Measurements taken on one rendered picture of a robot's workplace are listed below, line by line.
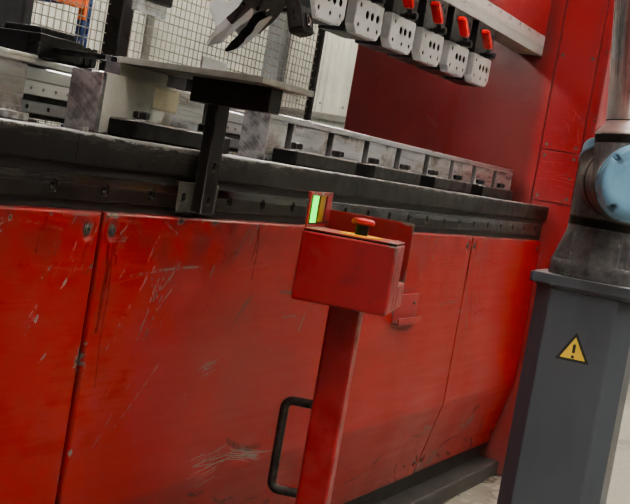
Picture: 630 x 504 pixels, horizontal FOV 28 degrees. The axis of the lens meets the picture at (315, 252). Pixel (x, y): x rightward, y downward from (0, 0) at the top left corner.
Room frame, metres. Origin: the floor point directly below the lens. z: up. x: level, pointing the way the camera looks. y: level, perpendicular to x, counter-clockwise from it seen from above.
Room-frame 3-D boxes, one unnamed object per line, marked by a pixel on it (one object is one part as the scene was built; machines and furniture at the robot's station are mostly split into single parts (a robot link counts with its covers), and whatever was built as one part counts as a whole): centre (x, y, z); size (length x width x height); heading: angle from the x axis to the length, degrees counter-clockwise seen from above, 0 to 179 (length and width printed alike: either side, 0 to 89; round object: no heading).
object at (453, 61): (3.33, -0.24, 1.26); 0.15 x 0.09 x 0.17; 155
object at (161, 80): (2.07, 0.33, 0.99); 0.14 x 0.01 x 0.03; 155
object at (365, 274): (2.13, -0.07, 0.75); 0.20 x 0.16 x 0.18; 169
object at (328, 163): (2.60, 0.03, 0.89); 0.30 x 0.05 x 0.03; 155
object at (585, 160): (2.07, -0.46, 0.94); 0.13 x 0.12 x 0.14; 179
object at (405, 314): (2.94, -0.24, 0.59); 0.15 x 0.02 x 0.07; 155
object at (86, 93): (2.13, 0.31, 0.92); 0.39 x 0.06 x 0.10; 155
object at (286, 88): (2.02, 0.20, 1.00); 0.26 x 0.18 x 0.01; 65
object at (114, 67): (2.10, 0.33, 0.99); 0.20 x 0.03 x 0.03; 155
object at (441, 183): (3.33, -0.31, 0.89); 0.30 x 0.05 x 0.03; 155
